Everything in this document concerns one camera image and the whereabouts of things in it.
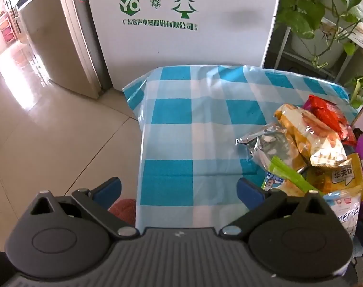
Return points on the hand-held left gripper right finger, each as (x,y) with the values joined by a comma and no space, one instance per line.
(249,192)

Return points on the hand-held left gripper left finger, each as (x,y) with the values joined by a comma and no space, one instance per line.
(108,190)

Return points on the silver foil snack packet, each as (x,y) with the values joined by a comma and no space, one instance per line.
(268,146)

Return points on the red ribbed stool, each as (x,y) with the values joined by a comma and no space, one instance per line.
(123,210)

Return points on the green white snack packet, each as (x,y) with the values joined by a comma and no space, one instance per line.
(286,173)

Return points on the clear yellow cracker packet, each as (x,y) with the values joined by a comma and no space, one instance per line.
(312,134)

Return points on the orange yellow snack packet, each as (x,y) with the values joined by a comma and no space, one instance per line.
(339,176)

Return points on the blue white checkered tablecloth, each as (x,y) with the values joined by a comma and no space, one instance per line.
(175,125)

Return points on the light blue snack packet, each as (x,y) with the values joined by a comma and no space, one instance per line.
(345,212)

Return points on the red snack packet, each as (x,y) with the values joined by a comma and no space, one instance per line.
(327,110)

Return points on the white refrigerator with green print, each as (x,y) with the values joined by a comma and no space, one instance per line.
(229,36)

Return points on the small white plant pot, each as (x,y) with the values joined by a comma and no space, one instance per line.
(306,44)

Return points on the grey steel refrigerator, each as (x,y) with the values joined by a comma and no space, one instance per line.
(47,41)

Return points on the white metal plant rack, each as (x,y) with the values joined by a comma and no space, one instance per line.
(357,37)

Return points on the green leafy pothos plant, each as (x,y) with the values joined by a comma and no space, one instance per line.
(301,9)

